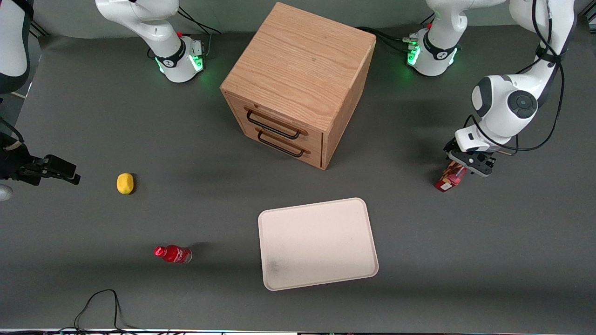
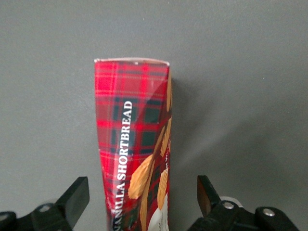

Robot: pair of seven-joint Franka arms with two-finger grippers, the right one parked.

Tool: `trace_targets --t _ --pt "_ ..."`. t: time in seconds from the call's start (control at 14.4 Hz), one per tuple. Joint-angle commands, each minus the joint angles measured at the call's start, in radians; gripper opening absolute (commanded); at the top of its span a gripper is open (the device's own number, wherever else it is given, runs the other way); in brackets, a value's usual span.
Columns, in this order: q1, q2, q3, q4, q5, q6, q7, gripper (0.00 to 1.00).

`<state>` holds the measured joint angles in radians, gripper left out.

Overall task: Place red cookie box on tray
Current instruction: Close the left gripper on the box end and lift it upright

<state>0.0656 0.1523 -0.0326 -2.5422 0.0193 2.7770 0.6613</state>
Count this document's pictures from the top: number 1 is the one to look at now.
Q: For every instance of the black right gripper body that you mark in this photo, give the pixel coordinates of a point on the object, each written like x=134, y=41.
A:
x=14, y=164

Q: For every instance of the beige plastic tray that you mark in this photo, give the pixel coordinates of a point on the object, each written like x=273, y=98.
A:
x=316, y=242

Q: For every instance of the dark grey table mat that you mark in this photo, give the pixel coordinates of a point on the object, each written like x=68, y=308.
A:
x=419, y=260

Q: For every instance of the wooden drawer front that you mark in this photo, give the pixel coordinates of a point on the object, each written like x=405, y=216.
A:
x=313, y=156
x=240, y=108

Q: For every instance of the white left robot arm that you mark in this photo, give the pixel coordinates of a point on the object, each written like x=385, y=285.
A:
x=493, y=118

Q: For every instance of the black metal frame strut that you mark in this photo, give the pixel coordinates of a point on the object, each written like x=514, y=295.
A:
x=39, y=29

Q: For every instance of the yellow lemon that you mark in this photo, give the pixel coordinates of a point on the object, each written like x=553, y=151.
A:
x=125, y=184

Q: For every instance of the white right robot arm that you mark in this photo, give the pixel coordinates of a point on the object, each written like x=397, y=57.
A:
x=139, y=18

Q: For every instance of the red cola bottle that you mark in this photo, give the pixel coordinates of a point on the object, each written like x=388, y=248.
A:
x=174, y=254

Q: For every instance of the wooden drawer cabinet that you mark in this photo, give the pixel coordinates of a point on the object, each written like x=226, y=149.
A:
x=302, y=60

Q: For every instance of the red cookie box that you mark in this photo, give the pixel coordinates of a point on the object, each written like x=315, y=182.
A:
x=447, y=181

